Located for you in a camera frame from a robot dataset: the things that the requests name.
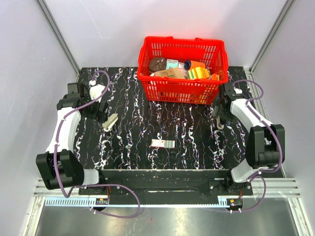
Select beige staple remover tool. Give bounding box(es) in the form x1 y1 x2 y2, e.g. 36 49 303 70
216 116 224 130

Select beige stapler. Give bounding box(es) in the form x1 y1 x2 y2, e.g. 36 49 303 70
102 114 118 132

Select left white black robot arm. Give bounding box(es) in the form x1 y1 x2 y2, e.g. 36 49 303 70
36 83 108 195

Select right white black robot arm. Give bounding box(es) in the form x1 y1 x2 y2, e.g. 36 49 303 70
213 83 285 195

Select small staples box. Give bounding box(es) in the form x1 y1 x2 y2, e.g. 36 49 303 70
151 139 175 148

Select orange small packet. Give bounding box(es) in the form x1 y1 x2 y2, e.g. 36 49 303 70
207 73 220 81

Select yellow green striped box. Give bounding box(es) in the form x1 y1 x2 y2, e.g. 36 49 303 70
187 67 210 80

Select orange bottle blue cap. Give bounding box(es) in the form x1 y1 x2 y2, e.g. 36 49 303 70
184 60 206 70

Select red plastic shopping basket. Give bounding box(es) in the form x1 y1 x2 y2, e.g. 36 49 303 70
137 36 228 105

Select brown cardboard box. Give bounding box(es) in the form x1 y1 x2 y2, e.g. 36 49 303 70
150 67 185 79

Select light blue small box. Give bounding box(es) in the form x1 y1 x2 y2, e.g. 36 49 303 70
166 59 179 69

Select brown round cookie pack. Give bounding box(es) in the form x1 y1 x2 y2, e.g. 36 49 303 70
149 57 167 73

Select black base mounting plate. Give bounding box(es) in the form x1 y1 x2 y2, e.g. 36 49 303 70
78 169 253 197

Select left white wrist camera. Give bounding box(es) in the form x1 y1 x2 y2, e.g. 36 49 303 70
89 81 106 102

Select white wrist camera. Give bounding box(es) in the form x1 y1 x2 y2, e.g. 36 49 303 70
89 81 106 102
234 88 243 94

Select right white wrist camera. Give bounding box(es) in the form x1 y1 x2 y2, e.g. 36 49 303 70
234 88 243 94

